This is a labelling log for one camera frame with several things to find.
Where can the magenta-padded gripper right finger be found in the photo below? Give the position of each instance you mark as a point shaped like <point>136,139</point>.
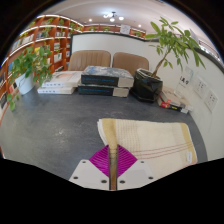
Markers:
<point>130,170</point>

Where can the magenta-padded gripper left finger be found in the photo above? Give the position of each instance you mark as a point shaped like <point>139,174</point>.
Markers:
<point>95,168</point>

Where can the beige striped towel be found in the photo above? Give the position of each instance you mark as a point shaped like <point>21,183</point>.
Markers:
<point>153,140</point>

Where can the red spine book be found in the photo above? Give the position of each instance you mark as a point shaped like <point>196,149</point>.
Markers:
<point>170,106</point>

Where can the thick dark blue book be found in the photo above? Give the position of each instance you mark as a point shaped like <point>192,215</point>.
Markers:
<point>106,76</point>
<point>100,90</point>

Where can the beige cover book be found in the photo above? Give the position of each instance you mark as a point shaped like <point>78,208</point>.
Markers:
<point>175,98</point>

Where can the small tree in black pot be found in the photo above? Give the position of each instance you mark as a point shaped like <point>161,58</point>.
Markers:
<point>146,86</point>

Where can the white paper card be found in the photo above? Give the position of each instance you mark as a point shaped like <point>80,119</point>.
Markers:
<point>185,81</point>

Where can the tan upholstered chair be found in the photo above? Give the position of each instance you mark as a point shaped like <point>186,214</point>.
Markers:
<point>130,62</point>
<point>89,60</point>

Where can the leafy plant in white pot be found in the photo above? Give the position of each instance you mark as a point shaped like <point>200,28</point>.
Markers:
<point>28,66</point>

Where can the orange wooden bookshelf unit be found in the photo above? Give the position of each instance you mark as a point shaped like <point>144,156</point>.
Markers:
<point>50,36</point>

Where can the recessed ceiling spot lights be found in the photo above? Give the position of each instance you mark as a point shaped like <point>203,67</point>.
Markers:
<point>90,20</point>

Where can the ceiling chandelier lamp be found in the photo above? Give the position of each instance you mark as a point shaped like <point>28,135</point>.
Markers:
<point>112,16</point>

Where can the white wall socket panel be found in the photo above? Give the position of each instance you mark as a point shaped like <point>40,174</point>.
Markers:
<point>200,87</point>
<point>211,100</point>

